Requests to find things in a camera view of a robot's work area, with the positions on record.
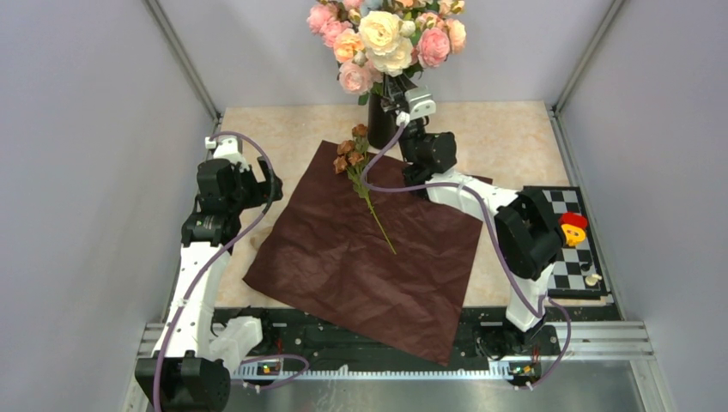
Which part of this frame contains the black cylindrical vase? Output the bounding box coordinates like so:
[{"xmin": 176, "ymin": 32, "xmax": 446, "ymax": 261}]
[{"xmin": 367, "ymin": 94, "xmax": 398, "ymax": 149}]

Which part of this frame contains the beige satin ribbon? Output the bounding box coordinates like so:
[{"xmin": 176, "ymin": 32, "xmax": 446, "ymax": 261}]
[{"xmin": 250, "ymin": 226, "xmax": 272, "ymax": 251}]

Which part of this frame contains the brown small rose stem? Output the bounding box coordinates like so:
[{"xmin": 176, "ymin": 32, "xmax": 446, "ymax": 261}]
[{"xmin": 333, "ymin": 124, "xmax": 397, "ymax": 254}]

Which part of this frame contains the red paper bouquet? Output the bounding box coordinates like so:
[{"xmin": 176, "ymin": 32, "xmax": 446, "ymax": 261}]
[{"xmin": 244, "ymin": 142, "xmax": 482, "ymax": 366}]

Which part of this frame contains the white rose stem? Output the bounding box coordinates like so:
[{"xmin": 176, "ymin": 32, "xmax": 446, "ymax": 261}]
[{"xmin": 354, "ymin": 11, "xmax": 415, "ymax": 77}]

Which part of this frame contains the colourful artificial flower bunch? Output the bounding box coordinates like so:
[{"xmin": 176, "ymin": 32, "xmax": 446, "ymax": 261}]
[{"xmin": 306, "ymin": 0, "xmax": 467, "ymax": 105}]

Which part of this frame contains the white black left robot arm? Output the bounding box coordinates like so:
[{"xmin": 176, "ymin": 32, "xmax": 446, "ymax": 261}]
[{"xmin": 134, "ymin": 155, "xmax": 282, "ymax": 411}]

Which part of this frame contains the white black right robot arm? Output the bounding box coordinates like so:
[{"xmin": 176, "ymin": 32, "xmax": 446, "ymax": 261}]
[{"xmin": 380, "ymin": 75, "xmax": 566, "ymax": 354}]

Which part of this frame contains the red yellow toy block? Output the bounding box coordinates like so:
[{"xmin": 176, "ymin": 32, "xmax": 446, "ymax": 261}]
[{"xmin": 559, "ymin": 212, "xmax": 588, "ymax": 247}]

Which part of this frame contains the black white checkerboard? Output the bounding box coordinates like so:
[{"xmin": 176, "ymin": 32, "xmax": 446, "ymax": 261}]
[{"xmin": 538, "ymin": 186, "xmax": 609, "ymax": 300}]

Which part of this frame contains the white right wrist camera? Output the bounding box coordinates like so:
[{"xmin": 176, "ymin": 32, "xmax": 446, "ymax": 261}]
[{"xmin": 395, "ymin": 87, "xmax": 437, "ymax": 126}]

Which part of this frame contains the white toothed cable duct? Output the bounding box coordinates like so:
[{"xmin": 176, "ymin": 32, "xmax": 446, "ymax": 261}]
[{"xmin": 232, "ymin": 360, "xmax": 537, "ymax": 384}]

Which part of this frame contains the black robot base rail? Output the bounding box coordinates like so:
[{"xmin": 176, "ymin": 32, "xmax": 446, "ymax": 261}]
[{"xmin": 213, "ymin": 306, "xmax": 561, "ymax": 372}]

